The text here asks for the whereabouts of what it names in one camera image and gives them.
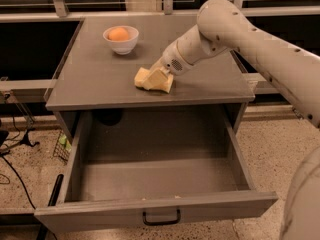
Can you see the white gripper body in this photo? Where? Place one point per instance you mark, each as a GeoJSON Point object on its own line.
{"type": "Point", "coordinates": [171, 61]}

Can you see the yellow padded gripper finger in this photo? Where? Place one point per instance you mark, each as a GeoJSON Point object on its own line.
{"type": "Point", "coordinates": [157, 64]}
{"type": "Point", "coordinates": [157, 79]}

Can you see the yellow sponge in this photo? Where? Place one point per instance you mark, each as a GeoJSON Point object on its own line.
{"type": "Point", "coordinates": [141, 72]}

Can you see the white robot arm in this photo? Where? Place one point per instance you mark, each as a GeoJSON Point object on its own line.
{"type": "Point", "coordinates": [293, 71]}

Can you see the open grey top drawer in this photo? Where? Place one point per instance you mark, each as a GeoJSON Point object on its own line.
{"type": "Point", "coordinates": [155, 160]}

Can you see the black bar beside drawer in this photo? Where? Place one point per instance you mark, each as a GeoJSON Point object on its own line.
{"type": "Point", "coordinates": [52, 202]}

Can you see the white ceramic bowl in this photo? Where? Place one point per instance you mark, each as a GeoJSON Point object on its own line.
{"type": "Point", "coordinates": [123, 47]}

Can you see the orange fruit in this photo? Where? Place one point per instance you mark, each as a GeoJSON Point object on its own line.
{"type": "Point", "coordinates": [118, 34]}

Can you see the grey cabinet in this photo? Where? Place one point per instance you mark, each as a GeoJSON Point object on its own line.
{"type": "Point", "coordinates": [95, 77]}

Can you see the black stand base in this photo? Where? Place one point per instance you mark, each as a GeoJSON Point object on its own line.
{"type": "Point", "coordinates": [4, 136]}

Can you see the wire basket with green item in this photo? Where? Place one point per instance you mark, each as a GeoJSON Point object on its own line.
{"type": "Point", "coordinates": [62, 148]}

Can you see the black drawer handle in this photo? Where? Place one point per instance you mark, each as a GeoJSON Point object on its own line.
{"type": "Point", "coordinates": [161, 218]}

